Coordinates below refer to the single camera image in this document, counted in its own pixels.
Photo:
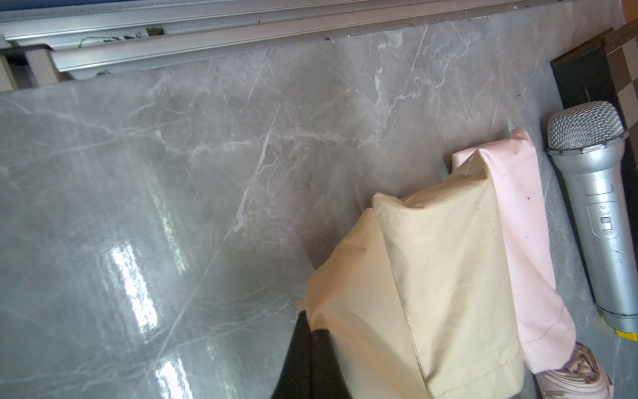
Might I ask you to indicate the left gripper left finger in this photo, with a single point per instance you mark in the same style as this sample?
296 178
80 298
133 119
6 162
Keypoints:
295 381

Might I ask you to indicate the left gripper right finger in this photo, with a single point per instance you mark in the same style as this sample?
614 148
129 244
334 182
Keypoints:
327 379

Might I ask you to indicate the cream umbrella sleeve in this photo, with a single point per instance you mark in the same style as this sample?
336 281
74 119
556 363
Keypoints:
449 262

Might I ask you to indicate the pink umbrella sleeve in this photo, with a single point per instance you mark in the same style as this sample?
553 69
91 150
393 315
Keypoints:
546 330

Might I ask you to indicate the pink umbrella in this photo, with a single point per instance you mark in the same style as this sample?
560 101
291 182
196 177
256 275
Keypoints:
583 376

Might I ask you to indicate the yellow block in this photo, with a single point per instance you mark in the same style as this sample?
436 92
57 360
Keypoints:
631 336

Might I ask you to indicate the silver metal cylinder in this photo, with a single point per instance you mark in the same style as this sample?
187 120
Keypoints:
587 144

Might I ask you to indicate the aluminium front rail frame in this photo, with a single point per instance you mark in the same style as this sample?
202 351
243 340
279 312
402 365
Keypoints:
43 45

